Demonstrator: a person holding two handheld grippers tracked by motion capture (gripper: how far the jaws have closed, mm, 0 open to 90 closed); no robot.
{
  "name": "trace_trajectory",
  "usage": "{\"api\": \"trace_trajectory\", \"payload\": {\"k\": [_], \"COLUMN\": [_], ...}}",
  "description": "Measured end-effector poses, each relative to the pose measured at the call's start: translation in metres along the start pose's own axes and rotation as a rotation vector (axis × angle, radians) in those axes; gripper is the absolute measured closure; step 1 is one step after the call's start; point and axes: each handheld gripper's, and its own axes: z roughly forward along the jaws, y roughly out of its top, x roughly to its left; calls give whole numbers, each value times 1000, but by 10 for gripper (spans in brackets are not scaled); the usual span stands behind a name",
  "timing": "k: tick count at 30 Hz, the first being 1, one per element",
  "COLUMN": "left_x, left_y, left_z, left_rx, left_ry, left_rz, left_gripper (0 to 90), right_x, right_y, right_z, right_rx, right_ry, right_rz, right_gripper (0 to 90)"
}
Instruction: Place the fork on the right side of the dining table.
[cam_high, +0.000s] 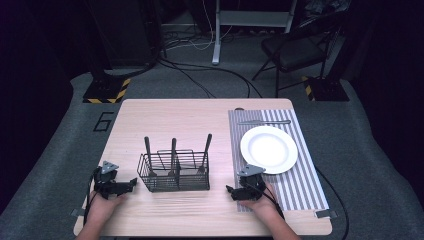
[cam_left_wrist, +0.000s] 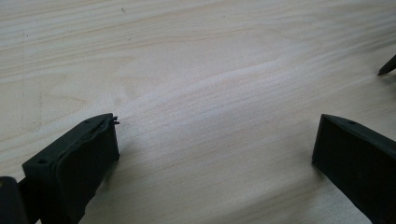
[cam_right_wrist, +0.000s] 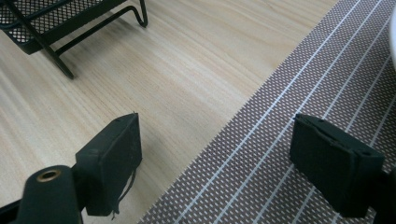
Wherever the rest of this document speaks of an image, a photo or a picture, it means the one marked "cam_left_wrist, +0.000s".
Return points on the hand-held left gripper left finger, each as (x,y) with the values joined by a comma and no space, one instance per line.
(77,168)

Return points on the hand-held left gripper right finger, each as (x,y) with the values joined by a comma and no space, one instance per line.
(358,161)

